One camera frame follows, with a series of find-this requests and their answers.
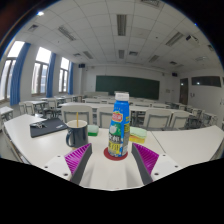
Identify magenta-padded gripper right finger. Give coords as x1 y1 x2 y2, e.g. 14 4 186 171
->
131 143 184 186

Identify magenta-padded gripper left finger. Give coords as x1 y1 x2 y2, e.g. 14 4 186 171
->
43 143 94 186

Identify blue drink bottle white cap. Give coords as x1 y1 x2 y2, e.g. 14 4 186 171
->
107 92 132 158

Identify dark blue mug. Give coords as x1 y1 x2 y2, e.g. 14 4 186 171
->
65 119 90 149

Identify yellow and green sponge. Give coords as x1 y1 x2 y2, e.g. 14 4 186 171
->
129 126 148 145

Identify flat round red coaster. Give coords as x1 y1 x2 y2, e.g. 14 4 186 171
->
103 146 129 162

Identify white classroom chairs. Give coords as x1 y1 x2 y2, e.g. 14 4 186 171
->
18 94 221 132

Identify black flat sleeve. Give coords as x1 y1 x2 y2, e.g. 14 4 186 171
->
29 117 69 139

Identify bunch of keys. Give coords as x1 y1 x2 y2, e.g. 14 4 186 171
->
30 121 46 129

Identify dark green chalkboard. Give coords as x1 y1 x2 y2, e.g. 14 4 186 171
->
95 75 161 100

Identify dark door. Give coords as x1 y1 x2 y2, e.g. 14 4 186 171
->
179 77 190 105

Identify tall window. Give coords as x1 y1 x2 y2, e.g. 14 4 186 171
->
0 40 26 101
58 56 70 94
31 46 53 96

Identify ceiling projector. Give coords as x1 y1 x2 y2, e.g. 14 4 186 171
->
185 34 200 46

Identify ceiling light panels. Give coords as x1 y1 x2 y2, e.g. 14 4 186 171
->
28 0 184 64

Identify dark wide wall window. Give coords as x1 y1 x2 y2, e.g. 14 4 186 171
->
191 75 222 88

